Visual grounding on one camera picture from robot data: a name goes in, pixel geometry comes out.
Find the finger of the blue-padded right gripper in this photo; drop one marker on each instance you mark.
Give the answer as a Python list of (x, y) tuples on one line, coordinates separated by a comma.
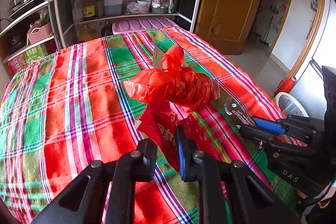
[(273, 126)]

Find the red snack wrapper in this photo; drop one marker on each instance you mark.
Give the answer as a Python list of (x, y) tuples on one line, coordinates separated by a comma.
[(159, 123)]

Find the soy sauce bottle yellow label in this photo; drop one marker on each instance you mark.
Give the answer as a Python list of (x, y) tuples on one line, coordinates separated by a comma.
[(89, 9)]

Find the dark chocolate bar wrapper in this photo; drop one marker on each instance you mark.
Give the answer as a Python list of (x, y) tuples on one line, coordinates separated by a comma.
[(237, 114)]

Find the metal kitchen shelf rack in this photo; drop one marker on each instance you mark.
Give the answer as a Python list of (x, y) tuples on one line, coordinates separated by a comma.
[(69, 22)]

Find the beige paper packet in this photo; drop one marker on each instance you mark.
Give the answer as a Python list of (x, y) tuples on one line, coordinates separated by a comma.
[(158, 55)]

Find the green carton box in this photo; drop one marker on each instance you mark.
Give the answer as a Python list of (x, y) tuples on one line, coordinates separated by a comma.
[(35, 53)]

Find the red plastic bag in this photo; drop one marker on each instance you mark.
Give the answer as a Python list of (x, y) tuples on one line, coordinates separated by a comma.
[(174, 83)]

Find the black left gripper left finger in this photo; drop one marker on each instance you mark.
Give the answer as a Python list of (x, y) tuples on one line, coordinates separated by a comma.
[(104, 192)]

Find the white oil jug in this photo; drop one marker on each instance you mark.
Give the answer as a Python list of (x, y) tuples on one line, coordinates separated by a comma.
[(113, 7)]

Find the plaid tablecloth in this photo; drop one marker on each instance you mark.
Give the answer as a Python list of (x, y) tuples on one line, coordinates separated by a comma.
[(70, 108)]

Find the pink lidded storage box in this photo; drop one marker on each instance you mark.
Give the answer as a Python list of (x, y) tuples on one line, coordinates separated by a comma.
[(141, 24)]

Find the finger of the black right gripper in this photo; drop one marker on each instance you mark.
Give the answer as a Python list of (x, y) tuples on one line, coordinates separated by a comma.
[(257, 135)]

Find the white trash bin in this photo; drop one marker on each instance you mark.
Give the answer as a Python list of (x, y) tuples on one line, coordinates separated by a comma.
[(289, 105)]

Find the pink plastic basket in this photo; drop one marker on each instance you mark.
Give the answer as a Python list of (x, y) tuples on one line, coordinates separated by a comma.
[(37, 34)]

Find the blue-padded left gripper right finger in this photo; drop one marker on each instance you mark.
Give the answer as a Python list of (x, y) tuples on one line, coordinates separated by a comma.
[(228, 192)]

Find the silver refrigerator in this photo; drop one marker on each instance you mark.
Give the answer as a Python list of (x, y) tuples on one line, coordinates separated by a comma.
[(309, 90)]

